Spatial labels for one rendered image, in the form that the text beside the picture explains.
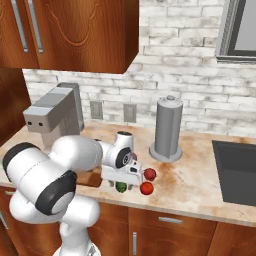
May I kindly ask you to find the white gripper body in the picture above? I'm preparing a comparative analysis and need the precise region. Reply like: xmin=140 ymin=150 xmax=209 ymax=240
xmin=100 ymin=164 xmax=145 ymax=187

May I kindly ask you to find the green bell pepper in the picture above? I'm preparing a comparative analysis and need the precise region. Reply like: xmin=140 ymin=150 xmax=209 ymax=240
xmin=114 ymin=181 xmax=128 ymax=194

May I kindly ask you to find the bright red tomato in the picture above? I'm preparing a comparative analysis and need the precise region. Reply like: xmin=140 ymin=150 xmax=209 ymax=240
xmin=139 ymin=181 xmax=155 ymax=196

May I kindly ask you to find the dark red onion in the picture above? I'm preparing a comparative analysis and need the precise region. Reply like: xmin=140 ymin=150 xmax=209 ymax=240
xmin=143 ymin=167 xmax=158 ymax=182

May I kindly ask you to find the wooden base cupboard door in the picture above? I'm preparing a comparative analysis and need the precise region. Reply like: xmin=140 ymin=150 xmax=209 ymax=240
xmin=127 ymin=225 xmax=211 ymax=256
xmin=87 ymin=202 xmax=130 ymax=256
xmin=206 ymin=221 xmax=256 ymax=256

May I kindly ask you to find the grey paper towel holder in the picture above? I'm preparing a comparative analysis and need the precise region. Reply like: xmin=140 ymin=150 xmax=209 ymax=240
xmin=148 ymin=94 xmax=184 ymax=163

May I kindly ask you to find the dark grey sink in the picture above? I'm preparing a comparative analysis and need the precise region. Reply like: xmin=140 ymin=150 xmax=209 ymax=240
xmin=211 ymin=139 xmax=256 ymax=208

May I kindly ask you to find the grey framed window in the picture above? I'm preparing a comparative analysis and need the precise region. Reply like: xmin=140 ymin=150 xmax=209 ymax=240
xmin=214 ymin=0 xmax=256 ymax=63

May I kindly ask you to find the grey wall outlet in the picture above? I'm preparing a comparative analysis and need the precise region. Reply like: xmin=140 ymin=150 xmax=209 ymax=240
xmin=89 ymin=100 xmax=104 ymax=120
xmin=123 ymin=103 xmax=138 ymax=123

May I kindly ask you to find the grey drawer handle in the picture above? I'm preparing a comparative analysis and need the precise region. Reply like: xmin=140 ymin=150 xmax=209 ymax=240
xmin=158 ymin=216 xmax=184 ymax=225

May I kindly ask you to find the grey base cupboard handle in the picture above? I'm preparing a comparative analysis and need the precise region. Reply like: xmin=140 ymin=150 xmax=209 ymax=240
xmin=0 ymin=210 xmax=9 ymax=231
xmin=132 ymin=231 xmax=138 ymax=256

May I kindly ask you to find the wooden wall cupboard door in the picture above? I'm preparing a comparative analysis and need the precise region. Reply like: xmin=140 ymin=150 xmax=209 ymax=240
xmin=26 ymin=0 xmax=127 ymax=74
xmin=0 ymin=0 xmax=40 ymax=70

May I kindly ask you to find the grey cupboard door handle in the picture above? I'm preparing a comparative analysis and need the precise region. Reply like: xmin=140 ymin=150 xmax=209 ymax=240
xmin=10 ymin=0 xmax=30 ymax=54
xmin=27 ymin=0 xmax=45 ymax=55

